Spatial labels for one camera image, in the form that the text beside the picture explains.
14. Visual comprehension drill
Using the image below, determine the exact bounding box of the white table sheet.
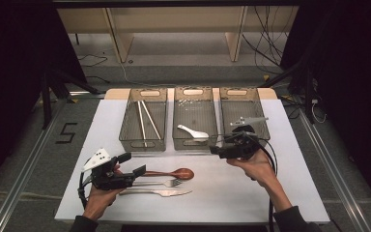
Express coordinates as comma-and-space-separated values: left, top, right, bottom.
54, 98, 331, 225

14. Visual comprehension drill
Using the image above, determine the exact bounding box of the smoky clear plastic bin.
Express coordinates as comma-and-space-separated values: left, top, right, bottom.
219, 86, 271, 152
172, 86, 219, 151
119, 87, 168, 153

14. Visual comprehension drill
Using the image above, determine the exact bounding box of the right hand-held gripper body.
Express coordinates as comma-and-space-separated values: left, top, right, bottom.
217, 116, 270, 160

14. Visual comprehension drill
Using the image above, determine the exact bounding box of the black floor cable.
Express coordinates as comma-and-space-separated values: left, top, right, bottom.
77, 53, 109, 69

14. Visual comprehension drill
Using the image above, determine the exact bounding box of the white floor cable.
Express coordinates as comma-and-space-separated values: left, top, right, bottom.
118, 62, 162, 88

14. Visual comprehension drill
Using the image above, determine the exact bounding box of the silver fork lower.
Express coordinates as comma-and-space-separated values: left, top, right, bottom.
119, 188, 194, 198

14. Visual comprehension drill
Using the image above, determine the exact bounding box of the black metal stand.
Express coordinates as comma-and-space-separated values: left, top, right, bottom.
39, 68, 101, 131
258, 57, 317, 126

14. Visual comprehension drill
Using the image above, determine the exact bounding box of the black curtain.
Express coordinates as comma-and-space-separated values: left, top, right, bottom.
280, 0, 371, 211
0, 0, 89, 197

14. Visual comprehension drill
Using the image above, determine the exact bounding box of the light wooden desk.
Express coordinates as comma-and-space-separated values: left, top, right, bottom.
57, 7, 300, 64

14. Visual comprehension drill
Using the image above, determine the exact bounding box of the white ceramic spoon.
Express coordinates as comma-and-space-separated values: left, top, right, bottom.
177, 124, 210, 142

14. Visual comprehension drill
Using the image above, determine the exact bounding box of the person's left hand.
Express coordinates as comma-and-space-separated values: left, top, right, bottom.
83, 187, 126, 222

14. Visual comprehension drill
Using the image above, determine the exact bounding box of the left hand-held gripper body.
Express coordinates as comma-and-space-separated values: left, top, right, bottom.
82, 148, 137, 191

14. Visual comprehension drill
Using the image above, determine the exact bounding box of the brown wooden spoon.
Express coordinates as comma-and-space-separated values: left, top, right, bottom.
141, 167, 195, 182

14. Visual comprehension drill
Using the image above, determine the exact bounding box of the steel fork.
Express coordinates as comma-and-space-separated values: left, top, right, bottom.
131, 179, 184, 189

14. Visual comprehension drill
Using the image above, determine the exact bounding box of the bundle of black cables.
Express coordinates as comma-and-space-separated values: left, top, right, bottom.
242, 6, 292, 68

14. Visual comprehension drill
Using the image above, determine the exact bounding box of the aluminium floor rail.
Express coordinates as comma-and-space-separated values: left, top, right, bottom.
297, 108, 371, 232
0, 99, 70, 232

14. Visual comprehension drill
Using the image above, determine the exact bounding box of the person's right hand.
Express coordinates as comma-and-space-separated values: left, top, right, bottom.
226, 149, 279, 189

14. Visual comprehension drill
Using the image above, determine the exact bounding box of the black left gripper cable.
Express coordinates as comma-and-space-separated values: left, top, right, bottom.
77, 172, 94, 211

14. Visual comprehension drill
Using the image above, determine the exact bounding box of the white plug with cable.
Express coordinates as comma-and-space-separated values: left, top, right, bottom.
309, 97, 328, 125

